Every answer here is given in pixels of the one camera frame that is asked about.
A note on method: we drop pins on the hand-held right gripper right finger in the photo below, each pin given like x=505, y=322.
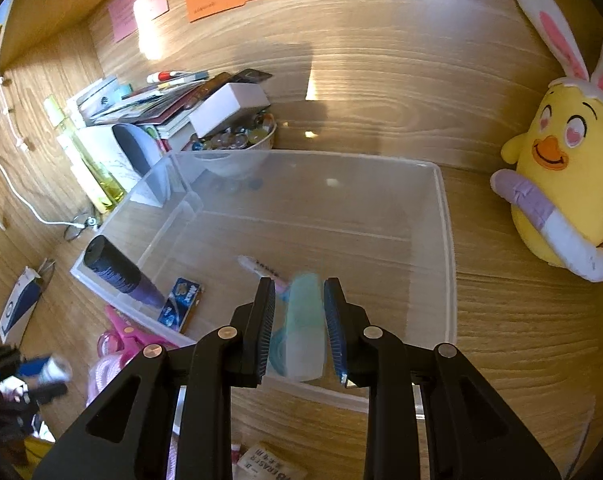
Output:
x=333, y=330

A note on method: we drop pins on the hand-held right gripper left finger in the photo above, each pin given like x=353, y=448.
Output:
x=267, y=320

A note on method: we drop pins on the green and white tube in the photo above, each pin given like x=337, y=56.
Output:
x=304, y=330

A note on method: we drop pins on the white and pink pen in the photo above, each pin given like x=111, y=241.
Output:
x=261, y=270

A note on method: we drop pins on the clear plastic storage box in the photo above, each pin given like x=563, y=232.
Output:
x=301, y=230

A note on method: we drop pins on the blue and white box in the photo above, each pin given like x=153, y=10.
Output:
x=19, y=305

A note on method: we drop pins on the blue small packet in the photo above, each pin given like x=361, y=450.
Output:
x=181, y=305

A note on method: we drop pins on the pink scissors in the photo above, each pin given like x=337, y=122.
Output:
x=126, y=335

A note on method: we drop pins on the beige eraser packet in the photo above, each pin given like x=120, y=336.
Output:
x=271, y=465

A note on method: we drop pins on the black and purple cylinder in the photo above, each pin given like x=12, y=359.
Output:
x=119, y=272

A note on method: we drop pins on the bowl of glass marbles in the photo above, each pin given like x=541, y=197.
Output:
x=234, y=142

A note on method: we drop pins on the white and grey box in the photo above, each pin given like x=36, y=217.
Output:
x=126, y=160

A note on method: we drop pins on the white cardboard box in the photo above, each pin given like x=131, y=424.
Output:
x=229, y=105

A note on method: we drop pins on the yellow-green glass bottle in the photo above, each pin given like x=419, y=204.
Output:
x=84, y=160

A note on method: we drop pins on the stack of books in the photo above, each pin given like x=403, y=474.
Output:
x=166, y=102

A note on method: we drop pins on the red and white marker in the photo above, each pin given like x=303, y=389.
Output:
x=174, y=76

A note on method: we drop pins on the yellow plush chick toy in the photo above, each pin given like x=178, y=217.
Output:
x=564, y=160

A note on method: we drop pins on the pink paper note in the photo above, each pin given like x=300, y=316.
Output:
x=137, y=4

